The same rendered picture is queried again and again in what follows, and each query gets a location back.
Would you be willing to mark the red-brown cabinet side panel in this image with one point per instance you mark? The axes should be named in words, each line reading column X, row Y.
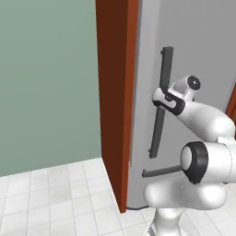
column 113, row 92
column 232, row 107

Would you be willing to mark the grey fridge door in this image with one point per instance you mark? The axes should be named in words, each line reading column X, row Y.
column 199, row 40

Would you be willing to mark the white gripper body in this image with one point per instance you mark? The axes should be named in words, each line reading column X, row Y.
column 161, row 97

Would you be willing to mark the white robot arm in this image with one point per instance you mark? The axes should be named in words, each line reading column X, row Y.
column 212, row 126

